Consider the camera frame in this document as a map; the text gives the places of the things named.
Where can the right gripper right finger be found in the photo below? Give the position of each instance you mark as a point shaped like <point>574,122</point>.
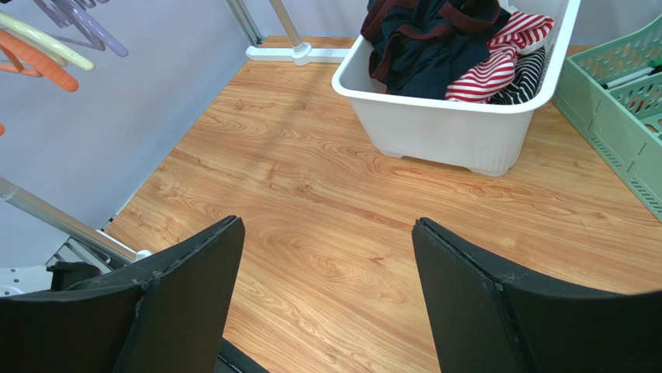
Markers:
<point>490,314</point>

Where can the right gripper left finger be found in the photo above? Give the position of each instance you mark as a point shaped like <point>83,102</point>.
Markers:
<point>165,313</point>

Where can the red white striped top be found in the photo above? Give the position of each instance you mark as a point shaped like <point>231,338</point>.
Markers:
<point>523,34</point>

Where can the black white striped top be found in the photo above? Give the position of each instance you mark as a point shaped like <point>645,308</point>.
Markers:
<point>528,73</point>

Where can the dark navy garment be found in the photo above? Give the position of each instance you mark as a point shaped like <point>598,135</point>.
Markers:
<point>420,47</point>

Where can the cream plastic hanger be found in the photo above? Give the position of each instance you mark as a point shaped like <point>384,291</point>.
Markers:
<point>43,42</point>

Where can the lilac plastic hanger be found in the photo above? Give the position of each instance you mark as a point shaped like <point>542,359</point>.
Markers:
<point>65,13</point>

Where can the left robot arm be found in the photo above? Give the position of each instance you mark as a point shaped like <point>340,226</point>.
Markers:
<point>55,277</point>

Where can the metal clothes rack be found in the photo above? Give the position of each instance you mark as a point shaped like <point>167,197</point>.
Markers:
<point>301,53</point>

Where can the white plastic basket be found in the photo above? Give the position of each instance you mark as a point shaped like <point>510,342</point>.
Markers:
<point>481,137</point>

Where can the green file organizer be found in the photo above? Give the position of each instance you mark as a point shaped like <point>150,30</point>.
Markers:
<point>623,124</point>

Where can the pens in organizer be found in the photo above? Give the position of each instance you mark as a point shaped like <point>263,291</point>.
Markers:
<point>651,69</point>

